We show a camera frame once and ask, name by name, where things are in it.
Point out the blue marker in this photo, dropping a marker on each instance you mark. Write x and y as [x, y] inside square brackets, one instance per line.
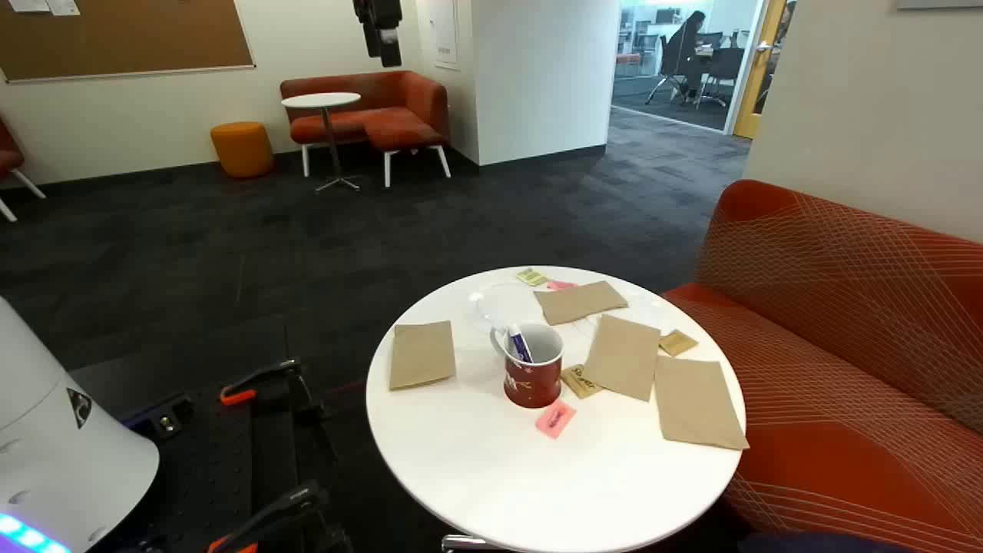
[520, 344]

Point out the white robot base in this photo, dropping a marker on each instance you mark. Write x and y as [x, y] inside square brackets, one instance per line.
[68, 472]

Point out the yellow-green sticky note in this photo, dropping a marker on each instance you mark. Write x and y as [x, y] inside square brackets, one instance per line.
[533, 278]

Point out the brown napkin at back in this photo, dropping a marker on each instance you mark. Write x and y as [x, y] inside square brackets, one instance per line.
[578, 302]

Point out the brown napkin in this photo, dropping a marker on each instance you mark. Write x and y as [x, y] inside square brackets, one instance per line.
[578, 302]
[422, 353]
[620, 358]
[694, 402]

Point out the brown napkin far left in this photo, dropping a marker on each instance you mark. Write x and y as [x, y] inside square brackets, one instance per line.
[422, 353]

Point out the red ceramic mug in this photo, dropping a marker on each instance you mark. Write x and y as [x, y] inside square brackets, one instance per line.
[533, 386]

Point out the small tan packet near mug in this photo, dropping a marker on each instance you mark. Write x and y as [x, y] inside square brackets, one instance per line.
[578, 381]

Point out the brown napkin middle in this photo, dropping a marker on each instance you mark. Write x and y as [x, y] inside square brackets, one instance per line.
[620, 358]

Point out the pink sticky note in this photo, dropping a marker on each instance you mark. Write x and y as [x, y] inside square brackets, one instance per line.
[554, 418]

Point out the red sofa in background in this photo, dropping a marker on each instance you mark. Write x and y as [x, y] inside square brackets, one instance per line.
[394, 112]

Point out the small tan packet right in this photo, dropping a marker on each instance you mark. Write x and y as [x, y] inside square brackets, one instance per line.
[675, 343]

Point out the brown napkin right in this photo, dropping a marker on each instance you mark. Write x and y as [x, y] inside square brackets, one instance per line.
[694, 402]

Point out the small round white side table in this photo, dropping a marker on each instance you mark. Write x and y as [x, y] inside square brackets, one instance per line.
[322, 106]

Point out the orange round ottoman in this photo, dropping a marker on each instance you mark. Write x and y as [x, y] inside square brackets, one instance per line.
[243, 149]

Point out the person in far office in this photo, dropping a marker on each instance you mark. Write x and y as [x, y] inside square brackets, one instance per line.
[683, 65]

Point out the black cart with clamps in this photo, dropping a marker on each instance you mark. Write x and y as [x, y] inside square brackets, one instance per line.
[238, 433]

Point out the orange sofa near table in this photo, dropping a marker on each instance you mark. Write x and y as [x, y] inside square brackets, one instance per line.
[859, 344]

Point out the red chair at left edge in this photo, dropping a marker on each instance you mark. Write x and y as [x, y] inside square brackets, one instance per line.
[10, 163]

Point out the cork bulletin board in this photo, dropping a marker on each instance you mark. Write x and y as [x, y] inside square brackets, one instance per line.
[84, 38]

